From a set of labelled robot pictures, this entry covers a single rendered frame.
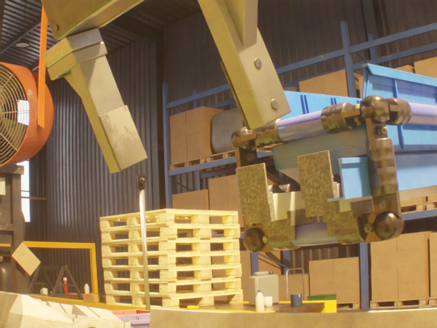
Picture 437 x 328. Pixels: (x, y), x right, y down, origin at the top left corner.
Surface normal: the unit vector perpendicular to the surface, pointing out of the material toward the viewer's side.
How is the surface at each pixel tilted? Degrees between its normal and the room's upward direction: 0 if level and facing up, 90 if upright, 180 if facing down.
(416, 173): 90
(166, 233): 90
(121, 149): 88
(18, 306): 54
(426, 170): 90
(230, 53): 114
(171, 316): 80
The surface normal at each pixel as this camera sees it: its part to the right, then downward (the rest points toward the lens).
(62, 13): -0.63, 0.33
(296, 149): -0.70, 0.11
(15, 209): 0.69, -0.15
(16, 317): -0.70, -0.40
